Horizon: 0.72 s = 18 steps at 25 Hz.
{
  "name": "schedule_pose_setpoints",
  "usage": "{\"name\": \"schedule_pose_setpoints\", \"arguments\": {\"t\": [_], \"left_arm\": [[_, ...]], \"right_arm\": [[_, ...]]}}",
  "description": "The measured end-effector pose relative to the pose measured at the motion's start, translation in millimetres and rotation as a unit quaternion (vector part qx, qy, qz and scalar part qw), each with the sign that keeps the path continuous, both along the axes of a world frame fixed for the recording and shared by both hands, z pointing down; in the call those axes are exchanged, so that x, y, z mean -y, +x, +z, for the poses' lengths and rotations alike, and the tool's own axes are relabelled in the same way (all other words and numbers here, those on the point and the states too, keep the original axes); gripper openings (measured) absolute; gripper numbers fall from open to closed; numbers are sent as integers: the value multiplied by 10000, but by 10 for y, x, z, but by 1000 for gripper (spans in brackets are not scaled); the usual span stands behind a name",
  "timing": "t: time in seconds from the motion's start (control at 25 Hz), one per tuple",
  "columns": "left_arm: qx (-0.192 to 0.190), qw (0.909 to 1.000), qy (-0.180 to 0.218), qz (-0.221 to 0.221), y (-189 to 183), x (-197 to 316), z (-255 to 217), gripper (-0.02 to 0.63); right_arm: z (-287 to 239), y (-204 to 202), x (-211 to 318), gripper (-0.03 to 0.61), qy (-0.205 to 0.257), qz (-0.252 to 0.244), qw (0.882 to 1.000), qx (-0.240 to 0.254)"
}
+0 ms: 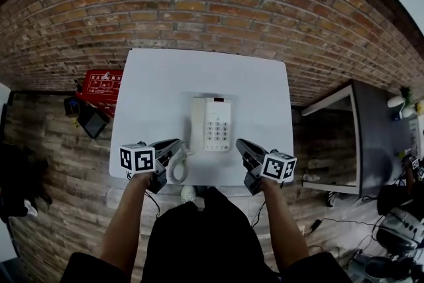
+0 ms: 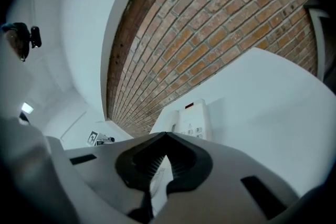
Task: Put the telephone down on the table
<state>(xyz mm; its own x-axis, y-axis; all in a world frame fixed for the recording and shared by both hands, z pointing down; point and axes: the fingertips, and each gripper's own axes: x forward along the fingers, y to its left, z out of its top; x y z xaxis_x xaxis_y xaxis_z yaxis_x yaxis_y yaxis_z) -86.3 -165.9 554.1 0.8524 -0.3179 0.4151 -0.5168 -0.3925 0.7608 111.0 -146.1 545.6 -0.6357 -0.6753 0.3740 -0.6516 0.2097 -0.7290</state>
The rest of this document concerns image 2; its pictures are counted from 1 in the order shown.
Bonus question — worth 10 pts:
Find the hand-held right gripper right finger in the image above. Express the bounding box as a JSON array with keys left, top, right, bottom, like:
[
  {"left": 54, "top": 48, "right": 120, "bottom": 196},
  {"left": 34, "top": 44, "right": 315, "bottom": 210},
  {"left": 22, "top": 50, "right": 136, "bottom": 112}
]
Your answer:
[{"left": 154, "top": 131, "right": 303, "bottom": 224}]

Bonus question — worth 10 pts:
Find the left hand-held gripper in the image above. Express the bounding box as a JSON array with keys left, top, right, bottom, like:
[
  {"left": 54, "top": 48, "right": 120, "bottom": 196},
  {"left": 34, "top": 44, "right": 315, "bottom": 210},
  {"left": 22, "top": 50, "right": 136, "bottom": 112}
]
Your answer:
[{"left": 87, "top": 130, "right": 116, "bottom": 146}]

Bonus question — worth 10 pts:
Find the ceiling light panel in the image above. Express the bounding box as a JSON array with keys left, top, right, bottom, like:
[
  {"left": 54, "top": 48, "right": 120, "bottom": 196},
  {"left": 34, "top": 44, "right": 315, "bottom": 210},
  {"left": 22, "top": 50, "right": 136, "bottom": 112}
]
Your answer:
[{"left": 21, "top": 102, "right": 35, "bottom": 114}]

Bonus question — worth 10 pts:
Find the white desk telephone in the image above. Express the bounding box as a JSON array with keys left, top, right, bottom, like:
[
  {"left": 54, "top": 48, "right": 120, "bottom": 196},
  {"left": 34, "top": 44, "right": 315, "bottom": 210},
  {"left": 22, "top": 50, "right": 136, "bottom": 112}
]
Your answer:
[{"left": 156, "top": 98, "right": 213, "bottom": 141}]

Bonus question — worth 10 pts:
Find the black head-worn camera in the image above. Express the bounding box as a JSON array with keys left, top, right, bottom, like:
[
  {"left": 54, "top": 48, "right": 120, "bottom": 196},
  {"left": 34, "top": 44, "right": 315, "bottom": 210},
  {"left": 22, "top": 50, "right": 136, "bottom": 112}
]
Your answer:
[{"left": 30, "top": 25, "right": 43, "bottom": 49}]

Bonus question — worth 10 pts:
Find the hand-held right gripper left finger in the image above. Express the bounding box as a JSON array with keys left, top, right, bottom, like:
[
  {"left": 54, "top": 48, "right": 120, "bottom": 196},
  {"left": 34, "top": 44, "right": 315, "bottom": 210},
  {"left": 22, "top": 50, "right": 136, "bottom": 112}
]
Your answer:
[{"left": 64, "top": 131, "right": 169, "bottom": 224}]

